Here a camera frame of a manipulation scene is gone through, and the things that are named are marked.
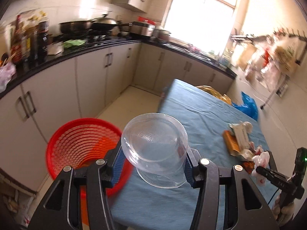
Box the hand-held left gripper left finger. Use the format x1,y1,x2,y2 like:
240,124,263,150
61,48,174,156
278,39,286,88
27,139,133,230

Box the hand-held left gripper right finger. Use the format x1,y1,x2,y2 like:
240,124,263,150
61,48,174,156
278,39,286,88
184,148,281,230

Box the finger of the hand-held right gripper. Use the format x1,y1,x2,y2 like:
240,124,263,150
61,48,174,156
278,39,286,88
268,150,278,172
256,167,303,199

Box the clear plastic container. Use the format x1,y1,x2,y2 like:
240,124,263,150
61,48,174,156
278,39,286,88
121,113,189,189

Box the white blue medicine box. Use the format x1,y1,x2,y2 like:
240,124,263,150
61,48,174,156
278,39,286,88
230,122,251,153

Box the red plastic basket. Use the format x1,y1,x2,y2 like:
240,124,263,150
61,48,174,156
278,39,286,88
45,118,133,223

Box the person's right hand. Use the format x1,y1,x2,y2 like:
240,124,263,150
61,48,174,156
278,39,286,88
273,194,296,222

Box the white red plastic wrapper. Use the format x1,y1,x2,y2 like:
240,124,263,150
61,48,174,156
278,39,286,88
249,146,272,185

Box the red orange cardboard packet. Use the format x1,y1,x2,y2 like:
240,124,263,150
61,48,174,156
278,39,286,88
223,130,242,157

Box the blue tablecloth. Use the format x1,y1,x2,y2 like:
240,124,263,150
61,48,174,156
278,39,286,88
109,79,279,226

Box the blue plastic bag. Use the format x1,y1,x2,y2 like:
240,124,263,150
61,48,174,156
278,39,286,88
232,91,259,122

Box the yellow plastic bag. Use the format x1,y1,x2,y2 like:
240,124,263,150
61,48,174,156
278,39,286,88
196,85,233,105

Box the white base cabinets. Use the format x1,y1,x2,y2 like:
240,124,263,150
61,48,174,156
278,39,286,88
0,42,234,195

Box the white floor sack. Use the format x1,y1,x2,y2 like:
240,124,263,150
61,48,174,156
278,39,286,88
4,191,33,228

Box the black kitchen countertop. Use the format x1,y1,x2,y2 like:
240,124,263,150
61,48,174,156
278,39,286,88
0,38,237,100

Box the green cloth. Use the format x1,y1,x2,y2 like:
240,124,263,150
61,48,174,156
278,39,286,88
63,39,86,49

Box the white plastic tub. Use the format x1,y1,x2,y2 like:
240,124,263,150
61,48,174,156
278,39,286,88
47,42,64,56

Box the silver rice cooker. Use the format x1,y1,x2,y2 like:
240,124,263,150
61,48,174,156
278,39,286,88
131,21,156,38

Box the steel cooking pot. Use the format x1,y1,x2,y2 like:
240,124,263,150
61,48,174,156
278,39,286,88
153,28,172,42

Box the black wok with lid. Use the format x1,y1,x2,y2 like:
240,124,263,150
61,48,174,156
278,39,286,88
91,14,133,33

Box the pink plastic bag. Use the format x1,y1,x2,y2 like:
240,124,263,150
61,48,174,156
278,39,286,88
0,61,17,93

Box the black open wok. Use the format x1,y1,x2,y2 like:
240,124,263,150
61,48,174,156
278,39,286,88
59,20,93,34

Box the red lid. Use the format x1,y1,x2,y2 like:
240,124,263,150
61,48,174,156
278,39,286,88
137,16,157,25

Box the kitchen window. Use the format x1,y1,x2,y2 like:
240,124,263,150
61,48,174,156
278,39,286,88
163,0,241,56

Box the row of condiment bottles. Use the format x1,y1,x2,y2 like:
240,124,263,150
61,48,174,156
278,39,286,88
11,11,51,65

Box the black cable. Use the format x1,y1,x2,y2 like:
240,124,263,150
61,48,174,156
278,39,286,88
268,189,281,205

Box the wall rack with hanging bags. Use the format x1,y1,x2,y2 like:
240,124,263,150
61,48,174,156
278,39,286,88
230,28,307,97

